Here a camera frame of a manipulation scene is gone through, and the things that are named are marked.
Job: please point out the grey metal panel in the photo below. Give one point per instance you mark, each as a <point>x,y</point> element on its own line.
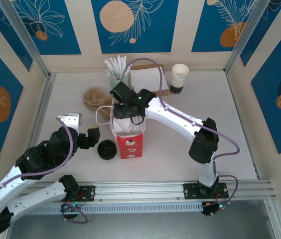
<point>140,229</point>

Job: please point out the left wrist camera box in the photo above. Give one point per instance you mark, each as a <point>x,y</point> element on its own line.
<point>69,120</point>

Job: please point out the aluminium frame post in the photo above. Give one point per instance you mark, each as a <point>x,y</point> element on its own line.
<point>247,37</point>
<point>28,42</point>

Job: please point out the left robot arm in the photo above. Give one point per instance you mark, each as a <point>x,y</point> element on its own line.
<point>43,196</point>

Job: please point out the brown pulp cup carrier stack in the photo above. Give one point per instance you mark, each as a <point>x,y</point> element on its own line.
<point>94,98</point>

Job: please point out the aluminium table edge rail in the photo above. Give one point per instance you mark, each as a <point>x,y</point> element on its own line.
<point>41,119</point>
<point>232,85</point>

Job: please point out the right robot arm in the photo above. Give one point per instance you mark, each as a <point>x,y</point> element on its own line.
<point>173,122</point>

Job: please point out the wide aluminium base rail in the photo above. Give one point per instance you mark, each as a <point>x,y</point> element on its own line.
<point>140,191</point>

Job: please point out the paper cup stack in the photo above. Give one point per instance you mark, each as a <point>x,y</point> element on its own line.
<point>179,84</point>

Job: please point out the white paper napkin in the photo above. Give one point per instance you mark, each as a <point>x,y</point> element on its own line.
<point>126,127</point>

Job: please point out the stack of white napkins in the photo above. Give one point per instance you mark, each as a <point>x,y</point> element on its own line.
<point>143,66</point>

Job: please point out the black round lid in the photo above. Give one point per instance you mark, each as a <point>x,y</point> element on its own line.
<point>107,150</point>

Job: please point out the red and white paper bag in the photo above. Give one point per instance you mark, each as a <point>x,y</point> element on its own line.
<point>130,149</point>

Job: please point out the white napkin stack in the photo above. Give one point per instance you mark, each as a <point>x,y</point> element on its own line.
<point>145,79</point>

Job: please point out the black controller board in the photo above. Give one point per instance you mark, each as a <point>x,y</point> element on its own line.
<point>211,209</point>
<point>68,207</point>

